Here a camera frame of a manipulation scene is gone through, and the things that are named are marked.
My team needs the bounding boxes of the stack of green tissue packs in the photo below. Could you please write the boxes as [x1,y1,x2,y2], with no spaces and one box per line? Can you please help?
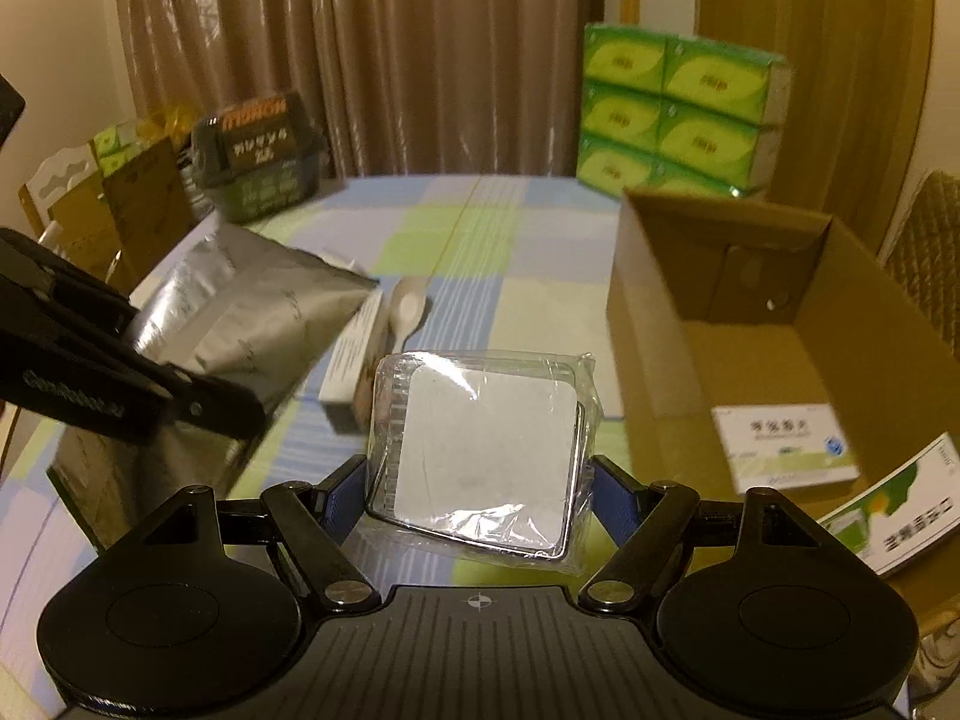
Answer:
[576,22,792,200]

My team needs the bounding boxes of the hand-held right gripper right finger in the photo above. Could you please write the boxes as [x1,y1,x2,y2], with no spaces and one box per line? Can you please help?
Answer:
[581,456,818,612]

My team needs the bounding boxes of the dark green plastic container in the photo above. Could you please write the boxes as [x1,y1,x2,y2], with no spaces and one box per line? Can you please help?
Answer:
[191,90,327,222]

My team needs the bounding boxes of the yellow curtain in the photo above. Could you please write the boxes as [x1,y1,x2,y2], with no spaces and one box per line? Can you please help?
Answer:
[697,0,938,241]

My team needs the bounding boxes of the plastic-wrapped white square pack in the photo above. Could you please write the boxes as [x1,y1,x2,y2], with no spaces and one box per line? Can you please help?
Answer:
[364,349,601,578]

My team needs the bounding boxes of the white medicine box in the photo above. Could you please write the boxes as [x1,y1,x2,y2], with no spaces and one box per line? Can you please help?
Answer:
[711,405,860,496]

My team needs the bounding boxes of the white spoon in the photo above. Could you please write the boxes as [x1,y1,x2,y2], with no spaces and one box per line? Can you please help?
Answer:
[379,277,432,353]

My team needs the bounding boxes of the green packets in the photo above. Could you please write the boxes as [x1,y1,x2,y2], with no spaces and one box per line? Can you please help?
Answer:
[94,124,151,166]

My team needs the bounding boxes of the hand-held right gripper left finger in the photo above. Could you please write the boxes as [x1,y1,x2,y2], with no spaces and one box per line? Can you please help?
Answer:
[142,456,380,612]

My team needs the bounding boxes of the cardboard box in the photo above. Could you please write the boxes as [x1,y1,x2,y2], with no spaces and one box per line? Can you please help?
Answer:
[606,187,960,578]

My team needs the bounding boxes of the brown curtain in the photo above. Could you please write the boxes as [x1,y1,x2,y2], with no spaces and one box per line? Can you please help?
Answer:
[112,0,601,181]

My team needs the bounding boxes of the green medicine box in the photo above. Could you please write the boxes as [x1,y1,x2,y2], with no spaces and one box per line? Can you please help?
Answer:
[817,431,960,578]

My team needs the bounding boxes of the long white carton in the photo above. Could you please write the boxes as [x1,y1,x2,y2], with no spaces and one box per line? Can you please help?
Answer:
[319,292,387,428]

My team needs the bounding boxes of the yellow plastic bag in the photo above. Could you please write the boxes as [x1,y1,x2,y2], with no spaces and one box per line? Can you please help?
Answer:
[146,109,200,143]

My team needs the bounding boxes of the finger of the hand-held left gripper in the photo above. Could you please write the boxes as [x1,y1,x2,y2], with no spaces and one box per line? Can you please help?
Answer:
[0,285,265,436]
[0,227,140,337]

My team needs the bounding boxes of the brown cardboard carton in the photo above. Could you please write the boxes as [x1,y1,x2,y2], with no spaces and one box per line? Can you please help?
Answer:
[97,139,196,286]

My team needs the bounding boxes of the silver foil pouch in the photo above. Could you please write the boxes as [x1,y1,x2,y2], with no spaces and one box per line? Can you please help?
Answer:
[49,225,380,541]

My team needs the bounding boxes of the white chair back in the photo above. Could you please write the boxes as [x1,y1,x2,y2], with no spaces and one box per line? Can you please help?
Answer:
[19,139,102,241]

